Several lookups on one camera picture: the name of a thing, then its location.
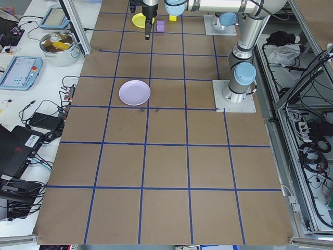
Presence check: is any yellow bowl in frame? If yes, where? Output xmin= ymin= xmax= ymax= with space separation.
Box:
xmin=132 ymin=12 xmax=148 ymax=29

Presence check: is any light purple plate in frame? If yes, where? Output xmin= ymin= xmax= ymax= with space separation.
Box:
xmin=119 ymin=80 xmax=151 ymax=107

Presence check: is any glass pot lid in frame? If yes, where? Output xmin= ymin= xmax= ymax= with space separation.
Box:
xmin=40 ymin=31 xmax=76 ymax=54

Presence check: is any yellow toy food piece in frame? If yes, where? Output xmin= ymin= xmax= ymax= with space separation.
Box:
xmin=52 ymin=41 xmax=70 ymax=51

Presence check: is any stainless steel pot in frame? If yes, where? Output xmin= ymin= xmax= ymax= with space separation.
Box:
xmin=39 ymin=30 xmax=80 ymax=68

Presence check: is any small light blue teach pendant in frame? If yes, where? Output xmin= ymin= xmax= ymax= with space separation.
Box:
xmin=39 ymin=7 xmax=70 ymax=29

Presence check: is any black power strip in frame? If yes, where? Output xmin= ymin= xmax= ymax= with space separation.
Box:
xmin=59 ymin=85 xmax=77 ymax=118

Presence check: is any black cloth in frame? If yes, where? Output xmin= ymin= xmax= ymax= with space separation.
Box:
xmin=265 ymin=30 xmax=297 ymax=45

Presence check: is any large light blue teach pendant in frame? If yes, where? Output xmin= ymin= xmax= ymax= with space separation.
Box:
xmin=0 ymin=56 xmax=43 ymax=91

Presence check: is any black power adapter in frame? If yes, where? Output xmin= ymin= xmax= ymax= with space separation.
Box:
xmin=28 ymin=112 xmax=64 ymax=130

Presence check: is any white cloth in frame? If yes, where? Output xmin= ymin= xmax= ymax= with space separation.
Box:
xmin=267 ymin=43 xmax=302 ymax=67

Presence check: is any black computer with red logo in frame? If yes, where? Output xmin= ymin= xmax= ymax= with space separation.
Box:
xmin=0 ymin=124 xmax=45 ymax=180

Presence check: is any white power strip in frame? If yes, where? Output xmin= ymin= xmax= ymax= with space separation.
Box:
xmin=296 ymin=121 xmax=312 ymax=143

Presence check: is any black power brick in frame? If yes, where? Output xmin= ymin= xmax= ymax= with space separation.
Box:
xmin=308 ymin=121 xmax=326 ymax=136

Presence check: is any black electronics box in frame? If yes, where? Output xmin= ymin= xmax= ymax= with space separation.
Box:
xmin=0 ymin=178 xmax=47 ymax=222

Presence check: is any blue box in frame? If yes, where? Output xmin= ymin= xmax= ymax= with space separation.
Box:
xmin=199 ymin=244 xmax=241 ymax=250

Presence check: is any aluminium profile bar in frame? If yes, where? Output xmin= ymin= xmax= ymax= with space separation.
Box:
xmin=288 ymin=235 xmax=333 ymax=245
xmin=0 ymin=234 xmax=39 ymax=247

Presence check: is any white square base plate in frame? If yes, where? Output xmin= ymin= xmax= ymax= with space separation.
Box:
xmin=203 ymin=15 xmax=238 ymax=36
xmin=212 ymin=79 xmax=258 ymax=114

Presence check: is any aluminium frame post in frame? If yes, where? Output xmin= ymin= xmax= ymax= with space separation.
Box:
xmin=58 ymin=0 xmax=92 ymax=55

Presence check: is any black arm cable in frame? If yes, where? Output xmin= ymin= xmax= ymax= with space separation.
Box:
xmin=249 ymin=0 xmax=288 ymax=21

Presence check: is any black USB cable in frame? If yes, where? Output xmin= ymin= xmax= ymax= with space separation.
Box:
xmin=19 ymin=99 xmax=63 ymax=126

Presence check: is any V-shaped metal frame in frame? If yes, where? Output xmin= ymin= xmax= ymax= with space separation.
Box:
xmin=253 ymin=0 xmax=333 ymax=238

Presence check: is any black coiled cable bundle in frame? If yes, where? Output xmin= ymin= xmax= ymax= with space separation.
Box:
xmin=299 ymin=140 xmax=330 ymax=174

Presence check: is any grey metal bracket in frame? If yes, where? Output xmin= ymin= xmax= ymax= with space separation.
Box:
xmin=288 ymin=195 xmax=301 ymax=213

